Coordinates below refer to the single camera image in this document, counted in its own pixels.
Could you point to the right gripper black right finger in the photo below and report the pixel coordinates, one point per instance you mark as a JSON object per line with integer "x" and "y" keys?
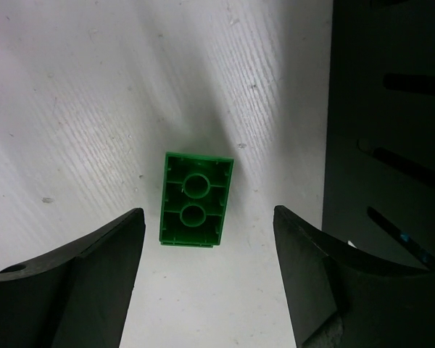
{"x": 340, "y": 296}

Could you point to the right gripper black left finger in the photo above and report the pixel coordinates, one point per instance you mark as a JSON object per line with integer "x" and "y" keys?
{"x": 77, "y": 295}

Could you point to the green notched lego brick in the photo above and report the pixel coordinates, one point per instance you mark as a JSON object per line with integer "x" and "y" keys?
{"x": 194, "y": 199}

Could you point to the black double container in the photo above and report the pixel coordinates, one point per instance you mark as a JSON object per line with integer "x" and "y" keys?
{"x": 380, "y": 151}

